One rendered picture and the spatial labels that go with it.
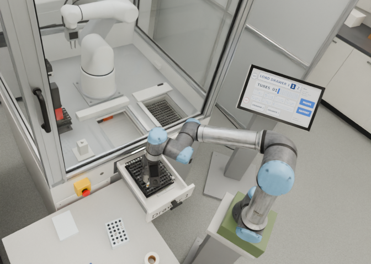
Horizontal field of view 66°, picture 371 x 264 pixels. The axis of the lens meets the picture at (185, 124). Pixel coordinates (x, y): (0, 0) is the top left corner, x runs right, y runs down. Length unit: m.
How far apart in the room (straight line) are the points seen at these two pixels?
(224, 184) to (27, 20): 2.18
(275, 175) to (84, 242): 0.97
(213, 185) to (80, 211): 1.38
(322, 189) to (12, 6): 2.96
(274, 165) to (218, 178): 1.73
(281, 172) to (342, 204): 2.30
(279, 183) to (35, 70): 0.85
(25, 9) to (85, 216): 1.05
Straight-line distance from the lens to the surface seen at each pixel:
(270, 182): 1.03
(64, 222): 1.57
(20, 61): 0.94
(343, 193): 3.36
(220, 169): 2.76
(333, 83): 4.03
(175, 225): 2.43
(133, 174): 1.58
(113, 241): 1.50
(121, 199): 1.63
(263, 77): 2.00
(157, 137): 1.12
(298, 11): 2.59
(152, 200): 1.55
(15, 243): 1.60
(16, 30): 0.89
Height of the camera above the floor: 2.20
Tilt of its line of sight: 46 degrees down
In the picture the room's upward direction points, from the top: 17 degrees clockwise
